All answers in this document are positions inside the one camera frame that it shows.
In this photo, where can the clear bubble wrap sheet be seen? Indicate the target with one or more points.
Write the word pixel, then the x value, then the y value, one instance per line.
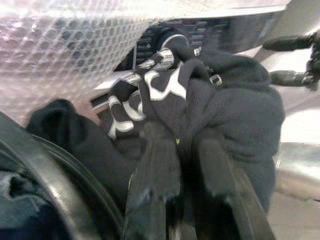
pixel 50 55

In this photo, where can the silver washer door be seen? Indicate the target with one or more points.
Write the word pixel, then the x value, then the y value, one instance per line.
pixel 300 160

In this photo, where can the blue grey clothes in drum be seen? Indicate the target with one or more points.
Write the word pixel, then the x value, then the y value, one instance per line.
pixel 20 200

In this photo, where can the black garment with white print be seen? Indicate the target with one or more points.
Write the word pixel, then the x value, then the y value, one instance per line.
pixel 230 100

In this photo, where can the white washing machine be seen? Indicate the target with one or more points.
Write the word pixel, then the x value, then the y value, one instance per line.
pixel 212 32

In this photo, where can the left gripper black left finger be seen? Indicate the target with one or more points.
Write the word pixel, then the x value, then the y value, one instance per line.
pixel 155 170

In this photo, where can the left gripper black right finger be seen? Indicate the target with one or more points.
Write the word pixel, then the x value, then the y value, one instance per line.
pixel 220 180

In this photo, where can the silver washer dial knob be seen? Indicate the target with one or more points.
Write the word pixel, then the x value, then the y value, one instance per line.
pixel 176 40

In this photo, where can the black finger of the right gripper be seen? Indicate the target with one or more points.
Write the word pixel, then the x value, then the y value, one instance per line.
pixel 285 43
pixel 287 78

